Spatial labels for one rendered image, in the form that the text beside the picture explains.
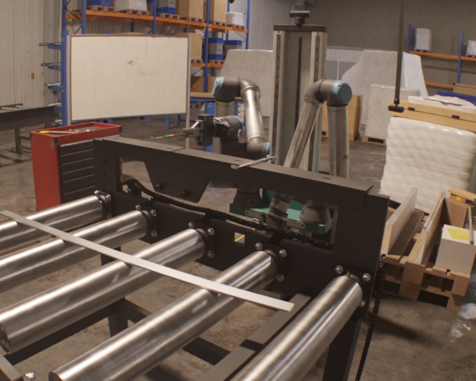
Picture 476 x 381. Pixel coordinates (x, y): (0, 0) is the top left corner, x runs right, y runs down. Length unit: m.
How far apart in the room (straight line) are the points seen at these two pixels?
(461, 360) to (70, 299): 2.15
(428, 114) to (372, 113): 5.05
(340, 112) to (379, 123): 7.34
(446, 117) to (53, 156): 3.76
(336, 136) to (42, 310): 1.67
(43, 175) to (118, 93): 2.65
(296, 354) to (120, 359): 0.38
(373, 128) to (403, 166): 4.87
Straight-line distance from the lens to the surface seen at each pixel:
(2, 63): 11.89
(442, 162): 4.42
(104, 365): 0.90
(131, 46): 6.11
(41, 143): 3.65
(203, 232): 1.53
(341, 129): 2.19
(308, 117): 2.22
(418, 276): 2.97
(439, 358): 2.58
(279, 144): 2.68
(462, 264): 2.96
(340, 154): 2.23
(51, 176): 3.59
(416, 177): 4.63
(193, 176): 1.53
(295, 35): 2.65
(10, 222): 1.69
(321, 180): 1.26
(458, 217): 3.78
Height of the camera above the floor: 1.49
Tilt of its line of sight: 17 degrees down
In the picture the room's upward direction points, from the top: 2 degrees clockwise
